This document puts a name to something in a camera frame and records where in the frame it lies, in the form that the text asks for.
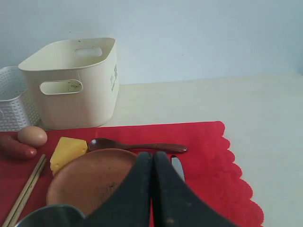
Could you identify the cream plastic bin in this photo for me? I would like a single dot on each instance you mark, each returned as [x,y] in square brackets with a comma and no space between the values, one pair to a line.
[74,83]

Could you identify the red tablecloth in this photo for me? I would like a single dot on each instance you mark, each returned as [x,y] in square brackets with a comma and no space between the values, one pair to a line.
[209,167]

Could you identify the dark wooden spoon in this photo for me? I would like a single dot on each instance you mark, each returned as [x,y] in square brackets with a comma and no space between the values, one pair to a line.
[103,143]

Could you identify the white perforated basket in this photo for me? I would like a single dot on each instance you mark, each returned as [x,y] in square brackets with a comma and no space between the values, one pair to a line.
[17,109]

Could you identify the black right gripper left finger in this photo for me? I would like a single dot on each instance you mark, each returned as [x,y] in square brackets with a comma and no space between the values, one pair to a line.
[129,205]

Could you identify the red sausage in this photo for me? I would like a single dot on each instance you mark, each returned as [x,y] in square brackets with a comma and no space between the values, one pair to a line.
[14,149]

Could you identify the left wooden chopstick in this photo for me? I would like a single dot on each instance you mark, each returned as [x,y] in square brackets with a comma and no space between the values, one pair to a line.
[21,198]

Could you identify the brown egg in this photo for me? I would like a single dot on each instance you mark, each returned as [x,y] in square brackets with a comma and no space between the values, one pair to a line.
[32,136]

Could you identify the silver table knife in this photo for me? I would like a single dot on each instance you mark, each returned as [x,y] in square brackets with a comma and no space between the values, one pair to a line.
[177,165]

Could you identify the yellow cheese wedge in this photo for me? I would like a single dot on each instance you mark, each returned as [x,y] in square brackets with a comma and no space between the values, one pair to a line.
[67,149]

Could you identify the brown round plate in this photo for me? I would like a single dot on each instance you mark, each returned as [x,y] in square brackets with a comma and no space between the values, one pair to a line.
[88,181]

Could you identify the stainless steel cup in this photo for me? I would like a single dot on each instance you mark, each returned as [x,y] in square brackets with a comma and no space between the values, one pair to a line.
[58,215]

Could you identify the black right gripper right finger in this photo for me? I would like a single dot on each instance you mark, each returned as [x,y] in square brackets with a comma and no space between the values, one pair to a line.
[174,204]

